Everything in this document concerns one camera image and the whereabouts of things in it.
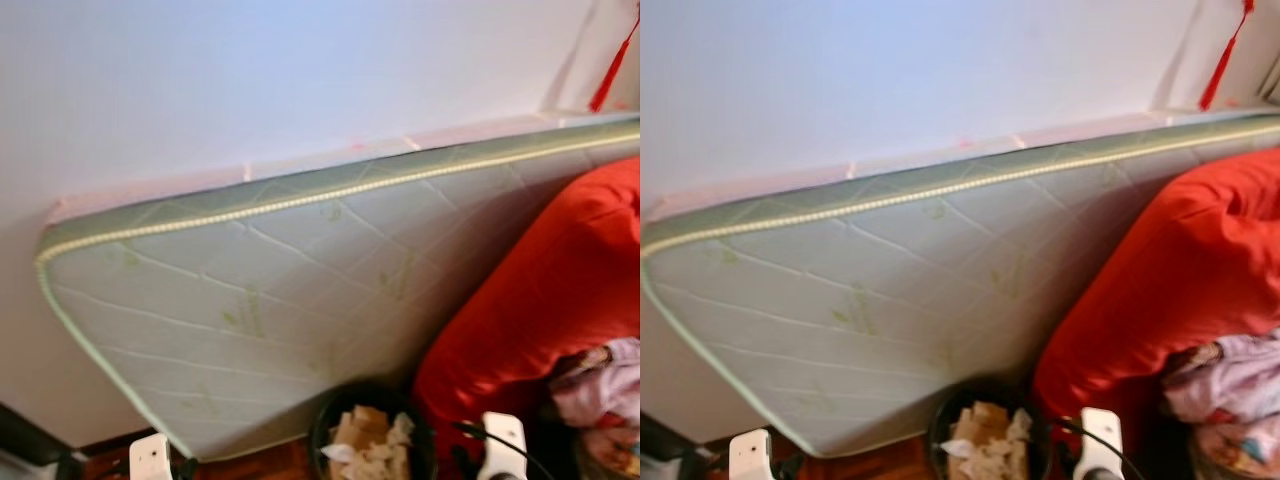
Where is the black round waste bin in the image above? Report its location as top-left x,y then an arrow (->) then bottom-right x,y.
308,382 -> 438,480
925,378 -> 1056,480

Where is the red hanging tassel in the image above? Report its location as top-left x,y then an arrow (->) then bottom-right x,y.
1198,0 -> 1256,111
588,0 -> 640,113

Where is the red fabric cushion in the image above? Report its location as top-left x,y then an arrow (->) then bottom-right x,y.
1033,148 -> 1280,451
412,155 -> 640,461

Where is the pink cartoon print quilt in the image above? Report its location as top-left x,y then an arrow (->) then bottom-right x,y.
1160,328 -> 1280,479
548,337 -> 640,476

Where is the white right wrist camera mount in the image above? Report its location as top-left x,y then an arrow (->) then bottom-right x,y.
480,412 -> 528,480
1078,407 -> 1126,480

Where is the crumpled beige paper trash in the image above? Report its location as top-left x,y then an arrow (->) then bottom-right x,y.
945,400 -> 1036,480
322,405 -> 416,480

